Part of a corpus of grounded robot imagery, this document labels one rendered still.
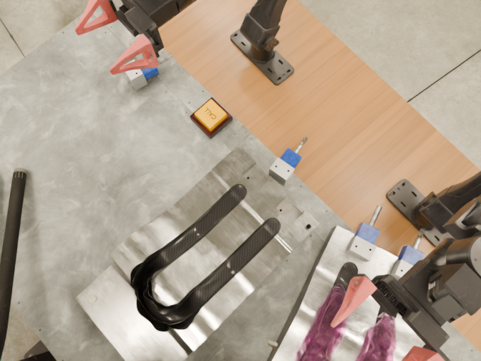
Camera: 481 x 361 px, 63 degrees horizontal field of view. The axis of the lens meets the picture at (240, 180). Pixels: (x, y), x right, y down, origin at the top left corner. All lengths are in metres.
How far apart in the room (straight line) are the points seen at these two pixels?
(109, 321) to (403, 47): 1.88
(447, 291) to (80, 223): 0.82
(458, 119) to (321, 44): 1.15
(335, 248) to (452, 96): 1.44
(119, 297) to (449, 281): 0.67
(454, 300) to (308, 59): 0.81
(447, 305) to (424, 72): 1.81
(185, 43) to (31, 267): 0.70
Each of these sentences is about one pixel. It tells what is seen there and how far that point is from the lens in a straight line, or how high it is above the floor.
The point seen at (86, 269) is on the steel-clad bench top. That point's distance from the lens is 1.03.
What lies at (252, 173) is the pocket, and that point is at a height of 0.86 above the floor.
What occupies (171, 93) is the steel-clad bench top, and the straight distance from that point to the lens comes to 1.10.
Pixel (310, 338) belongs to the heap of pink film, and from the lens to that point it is 0.86.
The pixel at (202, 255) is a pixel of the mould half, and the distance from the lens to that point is 0.87.
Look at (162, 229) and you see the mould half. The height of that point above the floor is 0.91.
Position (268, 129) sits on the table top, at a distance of 1.04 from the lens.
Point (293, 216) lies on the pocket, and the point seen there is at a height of 0.86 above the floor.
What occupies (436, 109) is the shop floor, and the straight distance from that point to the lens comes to 2.17.
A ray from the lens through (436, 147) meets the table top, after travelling 1.14.
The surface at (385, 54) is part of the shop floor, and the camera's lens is 2.22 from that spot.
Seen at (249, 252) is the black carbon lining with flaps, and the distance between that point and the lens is 0.88.
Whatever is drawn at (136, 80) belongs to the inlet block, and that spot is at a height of 0.84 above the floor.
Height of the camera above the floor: 1.76
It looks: 75 degrees down
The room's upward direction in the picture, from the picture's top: 1 degrees counter-clockwise
